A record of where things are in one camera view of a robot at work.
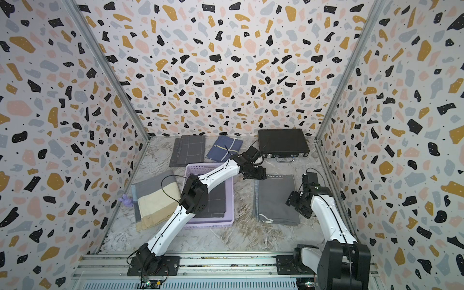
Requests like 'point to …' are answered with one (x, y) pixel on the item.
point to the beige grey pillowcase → (156, 200)
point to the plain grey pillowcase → (270, 196)
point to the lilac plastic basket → (192, 221)
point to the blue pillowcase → (223, 148)
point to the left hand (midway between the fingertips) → (266, 177)
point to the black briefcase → (283, 144)
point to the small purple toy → (127, 201)
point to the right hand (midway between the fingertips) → (294, 205)
